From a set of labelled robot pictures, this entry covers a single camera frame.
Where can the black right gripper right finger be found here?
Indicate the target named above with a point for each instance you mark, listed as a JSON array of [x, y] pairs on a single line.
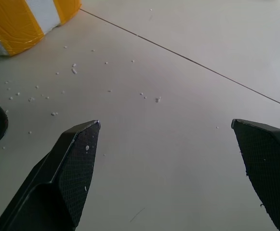
[[270, 173]]

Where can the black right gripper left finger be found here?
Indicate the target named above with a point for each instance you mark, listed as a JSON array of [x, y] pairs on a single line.
[[65, 183]]

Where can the white foam block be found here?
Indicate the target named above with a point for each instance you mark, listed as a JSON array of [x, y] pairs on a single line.
[[21, 24]]

